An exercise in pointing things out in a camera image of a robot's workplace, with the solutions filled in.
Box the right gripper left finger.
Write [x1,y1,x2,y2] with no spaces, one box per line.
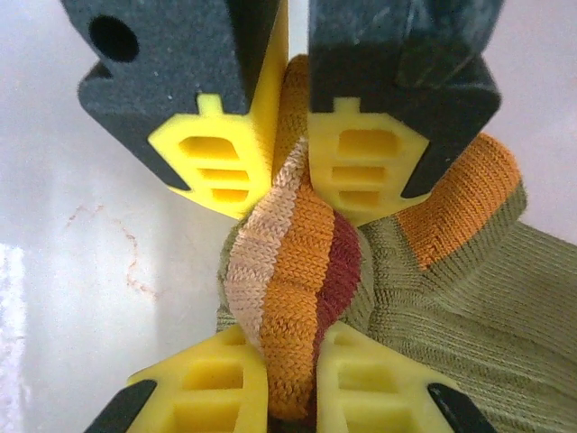
[83,324,272,433]

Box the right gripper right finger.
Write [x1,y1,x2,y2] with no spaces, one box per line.
[315,327,499,433]

